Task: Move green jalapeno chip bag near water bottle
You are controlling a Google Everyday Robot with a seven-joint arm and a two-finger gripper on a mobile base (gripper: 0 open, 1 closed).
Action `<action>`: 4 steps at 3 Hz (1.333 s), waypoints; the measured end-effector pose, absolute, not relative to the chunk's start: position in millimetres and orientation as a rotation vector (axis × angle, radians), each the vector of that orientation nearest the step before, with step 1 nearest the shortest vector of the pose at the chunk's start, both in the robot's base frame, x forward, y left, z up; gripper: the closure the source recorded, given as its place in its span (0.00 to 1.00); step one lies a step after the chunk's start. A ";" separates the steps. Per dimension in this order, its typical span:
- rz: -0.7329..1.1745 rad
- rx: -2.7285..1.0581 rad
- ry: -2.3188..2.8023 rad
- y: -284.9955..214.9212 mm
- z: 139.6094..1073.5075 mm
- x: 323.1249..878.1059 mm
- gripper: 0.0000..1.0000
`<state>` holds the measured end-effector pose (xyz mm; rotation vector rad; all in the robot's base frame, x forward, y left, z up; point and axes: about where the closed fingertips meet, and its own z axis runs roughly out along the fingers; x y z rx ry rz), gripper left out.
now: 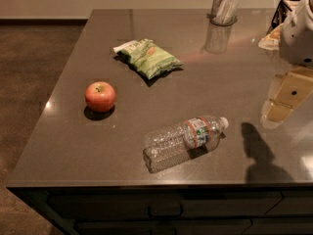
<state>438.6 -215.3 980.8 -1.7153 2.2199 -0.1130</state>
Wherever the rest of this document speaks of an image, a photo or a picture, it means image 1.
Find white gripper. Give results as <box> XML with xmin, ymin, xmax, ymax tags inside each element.
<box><xmin>261</xmin><ymin>0</ymin><xmax>313</xmax><ymax>129</ymax></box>

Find green jalapeno chip bag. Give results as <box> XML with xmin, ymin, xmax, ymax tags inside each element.
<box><xmin>113</xmin><ymin>39</ymin><xmax>183</xmax><ymax>80</ymax></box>

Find clear plastic water bottle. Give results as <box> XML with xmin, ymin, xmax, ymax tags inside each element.
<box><xmin>143</xmin><ymin>116</ymin><xmax>229</xmax><ymax>173</ymax></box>

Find pale snack packet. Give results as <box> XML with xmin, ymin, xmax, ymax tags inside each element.
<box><xmin>258</xmin><ymin>24</ymin><xmax>283</xmax><ymax>51</ymax></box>

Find red apple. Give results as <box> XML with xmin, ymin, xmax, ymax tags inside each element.
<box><xmin>84</xmin><ymin>81</ymin><xmax>116</xmax><ymax>113</ymax></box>

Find dark cabinet drawers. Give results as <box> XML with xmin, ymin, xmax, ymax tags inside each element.
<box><xmin>9</xmin><ymin>186</ymin><xmax>313</xmax><ymax>235</ymax></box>

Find black wire basket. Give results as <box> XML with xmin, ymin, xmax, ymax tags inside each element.
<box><xmin>271</xmin><ymin>0</ymin><xmax>299</xmax><ymax>28</ymax></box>

